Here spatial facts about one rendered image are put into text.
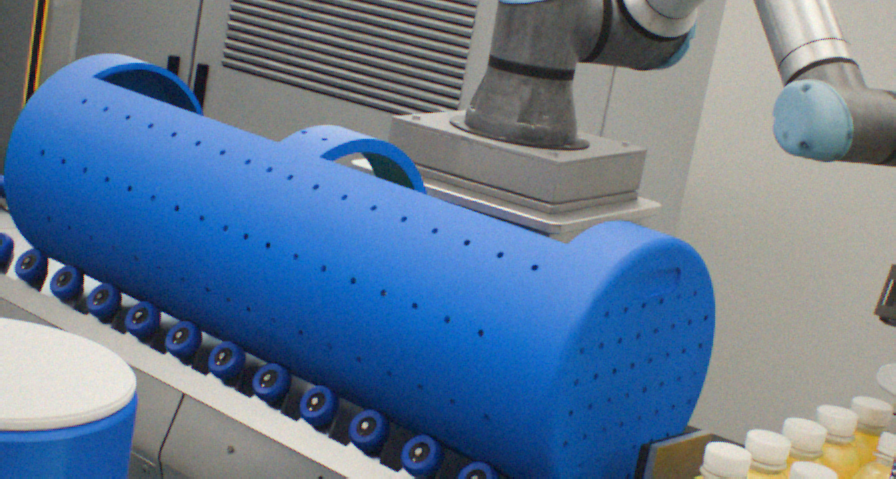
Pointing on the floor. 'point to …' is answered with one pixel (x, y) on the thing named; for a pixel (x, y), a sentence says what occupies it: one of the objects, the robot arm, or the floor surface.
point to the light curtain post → (51, 29)
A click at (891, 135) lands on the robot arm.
